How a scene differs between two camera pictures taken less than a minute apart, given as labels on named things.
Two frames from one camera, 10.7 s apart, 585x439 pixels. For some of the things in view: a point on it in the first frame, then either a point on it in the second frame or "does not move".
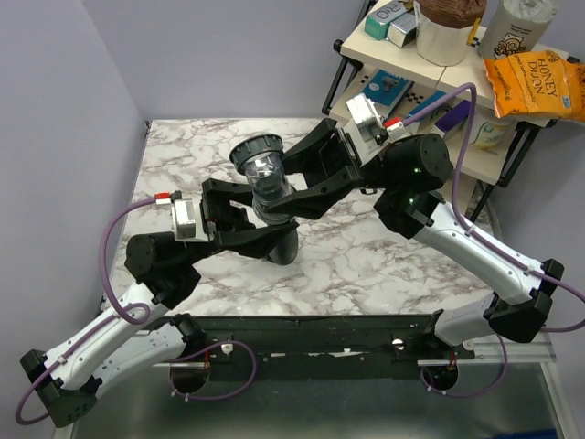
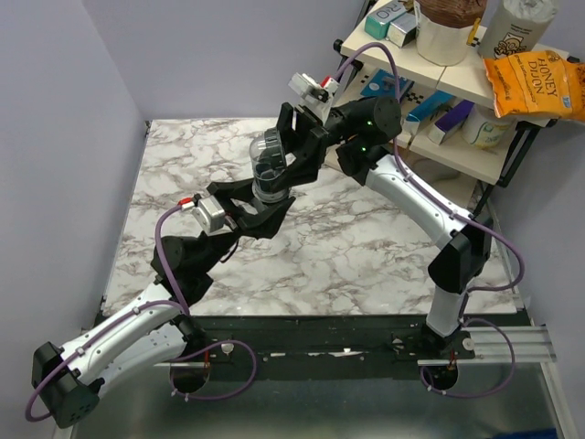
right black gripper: [303, 158] → [305, 167]
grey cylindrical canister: [516, 27] does not move
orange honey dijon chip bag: [537, 83] does not move
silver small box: [402, 31] does not move
